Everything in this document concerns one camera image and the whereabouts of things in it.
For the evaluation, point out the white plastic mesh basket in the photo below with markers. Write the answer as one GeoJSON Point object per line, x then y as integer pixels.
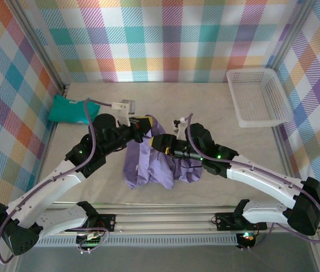
{"type": "Point", "coordinates": [261, 123]}

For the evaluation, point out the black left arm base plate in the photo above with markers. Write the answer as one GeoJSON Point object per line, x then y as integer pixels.
{"type": "Point", "coordinates": [107, 222]}

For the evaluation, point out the aluminium mounting rail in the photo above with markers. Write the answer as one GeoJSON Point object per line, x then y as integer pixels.
{"type": "Point", "coordinates": [162, 221]}

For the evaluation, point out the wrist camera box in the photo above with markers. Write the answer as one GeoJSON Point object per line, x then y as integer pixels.
{"type": "Point", "coordinates": [180, 126]}
{"type": "Point", "coordinates": [123, 109]}

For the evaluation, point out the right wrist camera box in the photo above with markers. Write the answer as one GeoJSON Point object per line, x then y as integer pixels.
{"type": "Point", "coordinates": [180, 126]}

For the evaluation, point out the aluminium frame post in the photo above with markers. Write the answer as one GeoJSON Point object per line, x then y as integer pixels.
{"type": "Point", "coordinates": [292, 34]}
{"type": "Point", "coordinates": [39, 45]}

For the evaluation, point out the teal folded t-shirt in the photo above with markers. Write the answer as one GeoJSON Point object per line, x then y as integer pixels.
{"type": "Point", "coordinates": [63, 113]}

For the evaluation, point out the purple t-shirt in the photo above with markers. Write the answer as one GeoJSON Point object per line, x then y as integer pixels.
{"type": "Point", "coordinates": [148, 170]}

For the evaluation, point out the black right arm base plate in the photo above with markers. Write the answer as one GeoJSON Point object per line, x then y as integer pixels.
{"type": "Point", "coordinates": [225, 221]}

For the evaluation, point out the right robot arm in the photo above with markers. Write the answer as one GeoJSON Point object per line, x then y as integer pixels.
{"type": "Point", "coordinates": [261, 181]}

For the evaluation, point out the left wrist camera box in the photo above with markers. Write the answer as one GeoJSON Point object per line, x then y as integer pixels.
{"type": "Point", "coordinates": [123, 109]}

